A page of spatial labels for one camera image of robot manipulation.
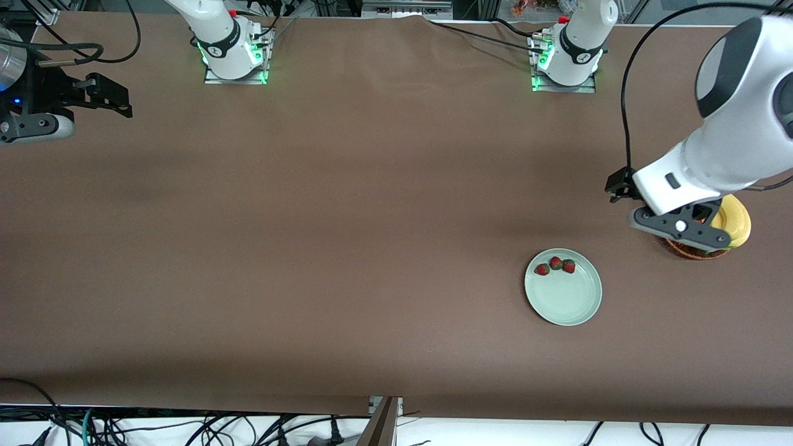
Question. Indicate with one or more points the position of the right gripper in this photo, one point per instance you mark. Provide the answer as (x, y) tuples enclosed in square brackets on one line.
[(44, 93)]

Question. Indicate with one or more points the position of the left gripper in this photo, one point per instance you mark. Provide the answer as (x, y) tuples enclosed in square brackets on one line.
[(619, 184)]

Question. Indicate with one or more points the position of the red strawberry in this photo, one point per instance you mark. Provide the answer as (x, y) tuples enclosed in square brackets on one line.
[(569, 266), (556, 263), (542, 269)]

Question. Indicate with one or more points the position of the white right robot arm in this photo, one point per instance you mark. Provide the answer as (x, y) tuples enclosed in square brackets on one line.
[(214, 25)]

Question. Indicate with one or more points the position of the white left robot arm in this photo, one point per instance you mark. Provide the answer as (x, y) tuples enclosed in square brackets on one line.
[(743, 124)]

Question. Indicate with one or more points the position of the pale green round plate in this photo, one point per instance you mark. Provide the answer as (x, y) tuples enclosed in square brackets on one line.
[(564, 297)]

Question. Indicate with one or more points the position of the brown wicker basket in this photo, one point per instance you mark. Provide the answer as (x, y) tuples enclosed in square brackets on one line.
[(687, 253)]

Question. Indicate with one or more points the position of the yellow banana bunch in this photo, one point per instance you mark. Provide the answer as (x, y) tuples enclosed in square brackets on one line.
[(737, 223)]

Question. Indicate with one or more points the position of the colourful background item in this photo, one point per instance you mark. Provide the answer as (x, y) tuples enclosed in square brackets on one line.
[(520, 7)]

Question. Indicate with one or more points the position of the brown table cover sheet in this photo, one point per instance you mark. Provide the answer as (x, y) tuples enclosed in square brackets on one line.
[(396, 155)]

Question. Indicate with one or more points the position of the grey metal device box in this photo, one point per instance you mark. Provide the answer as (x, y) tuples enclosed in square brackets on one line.
[(403, 9)]

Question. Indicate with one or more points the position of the black power plug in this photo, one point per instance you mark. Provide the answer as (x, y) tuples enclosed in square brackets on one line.
[(335, 433)]

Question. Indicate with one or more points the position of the silver aluminium frame profile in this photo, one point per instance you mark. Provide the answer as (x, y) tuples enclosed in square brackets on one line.
[(46, 15)]

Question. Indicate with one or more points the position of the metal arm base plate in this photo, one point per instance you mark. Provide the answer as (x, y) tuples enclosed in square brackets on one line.
[(235, 81), (564, 88)]

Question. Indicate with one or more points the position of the metal table frame bar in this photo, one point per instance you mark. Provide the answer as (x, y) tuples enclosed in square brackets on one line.
[(381, 427)]

